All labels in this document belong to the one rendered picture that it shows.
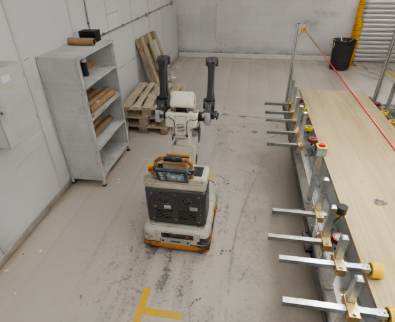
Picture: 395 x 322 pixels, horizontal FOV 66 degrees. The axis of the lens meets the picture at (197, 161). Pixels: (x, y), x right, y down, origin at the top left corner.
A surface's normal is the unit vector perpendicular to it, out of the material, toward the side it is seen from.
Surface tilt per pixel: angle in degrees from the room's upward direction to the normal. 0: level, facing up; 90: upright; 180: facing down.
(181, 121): 82
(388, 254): 0
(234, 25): 90
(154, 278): 0
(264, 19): 90
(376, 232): 0
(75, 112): 90
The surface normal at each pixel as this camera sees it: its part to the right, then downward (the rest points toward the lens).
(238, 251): -0.01, -0.84
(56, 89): -0.16, 0.54
